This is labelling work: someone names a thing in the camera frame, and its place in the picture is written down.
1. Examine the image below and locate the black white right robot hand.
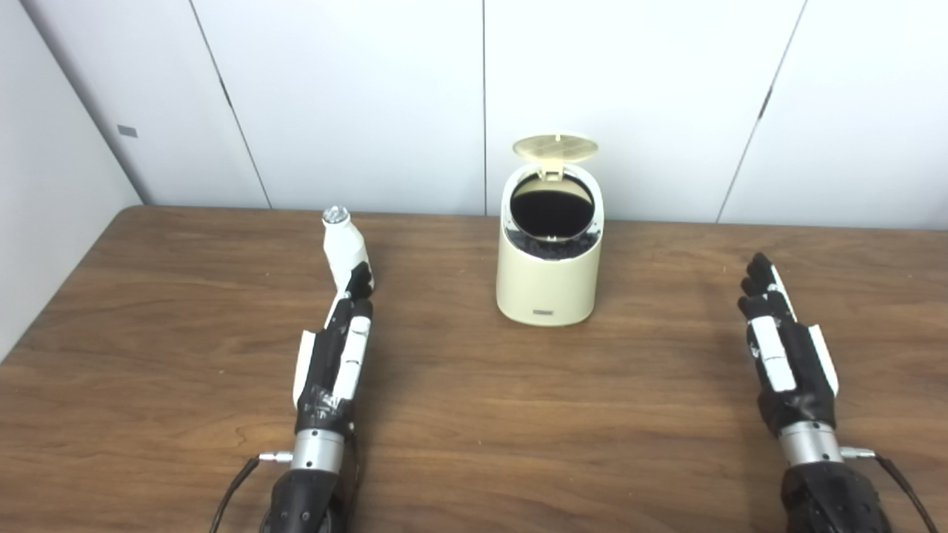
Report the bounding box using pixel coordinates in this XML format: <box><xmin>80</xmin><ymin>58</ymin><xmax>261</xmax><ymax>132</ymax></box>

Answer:
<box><xmin>737</xmin><ymin>252</ymin><xmax>840</xmax><ymax>438</ymax></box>

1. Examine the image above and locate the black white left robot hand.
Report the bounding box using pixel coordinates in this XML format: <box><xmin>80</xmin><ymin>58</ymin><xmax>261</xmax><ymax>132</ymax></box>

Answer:
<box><xmin>293</xmin><ymin>263</ymin><xmax>375</xmax><ymax>438</ymax></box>

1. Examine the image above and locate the small white plastic bottle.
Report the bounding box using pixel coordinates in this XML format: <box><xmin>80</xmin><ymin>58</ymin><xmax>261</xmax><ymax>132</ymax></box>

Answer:
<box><xmin>321</xmin><ymin>206</ymin><xmax>375</xmax><ymax>297</ymax></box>

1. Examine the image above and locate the cream round bin lid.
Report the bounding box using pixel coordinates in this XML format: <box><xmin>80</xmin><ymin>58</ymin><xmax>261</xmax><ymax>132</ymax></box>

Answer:
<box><xmin>513</xmin><ymin>134</ymin><xmax>599</xmax><ymax>182</ymax></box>

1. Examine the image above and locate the cream-colored round bin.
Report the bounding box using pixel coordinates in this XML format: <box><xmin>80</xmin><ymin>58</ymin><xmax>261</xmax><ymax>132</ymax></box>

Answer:
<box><xmin>496</xmin><ymin>163</ymin><xmax>604</xmax><ymax>326</ymax></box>

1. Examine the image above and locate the black bin liner bag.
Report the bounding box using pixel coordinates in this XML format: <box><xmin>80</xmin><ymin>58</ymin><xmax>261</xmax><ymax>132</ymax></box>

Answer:
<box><xmin>504</xmin><ymin>176</ymin><xmax>599</xmax><ymax>260</ymax></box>

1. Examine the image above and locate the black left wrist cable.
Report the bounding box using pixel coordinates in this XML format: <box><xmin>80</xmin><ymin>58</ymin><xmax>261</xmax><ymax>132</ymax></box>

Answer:
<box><xmin>210</xmin><ymin>452</ymin><xmax>293</xmax><ymax>533</ymax></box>

